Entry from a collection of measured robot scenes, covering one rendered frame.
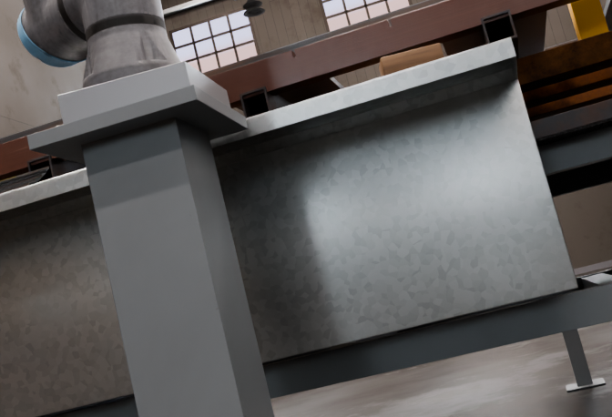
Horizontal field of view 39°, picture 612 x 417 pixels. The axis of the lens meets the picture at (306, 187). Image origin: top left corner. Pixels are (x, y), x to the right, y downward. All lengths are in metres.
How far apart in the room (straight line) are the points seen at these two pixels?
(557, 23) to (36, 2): 11.52
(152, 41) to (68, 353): 0.66
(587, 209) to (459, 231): 10.83
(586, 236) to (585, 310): 10.70
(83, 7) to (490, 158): 0.68
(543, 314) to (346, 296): 0.34
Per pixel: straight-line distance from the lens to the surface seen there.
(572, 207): 12.23
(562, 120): 1.48
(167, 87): 1.16
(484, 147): 1.44
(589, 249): 12.22
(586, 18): 1.70
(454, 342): 1.54
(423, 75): 1.30
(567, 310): 1.53
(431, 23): 1.53
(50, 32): 1.38
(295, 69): 1.56
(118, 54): 1.22
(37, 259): 1.68
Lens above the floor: 0.36
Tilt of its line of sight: 8 degrees up
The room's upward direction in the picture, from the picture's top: 14 degrees counter-clockwise
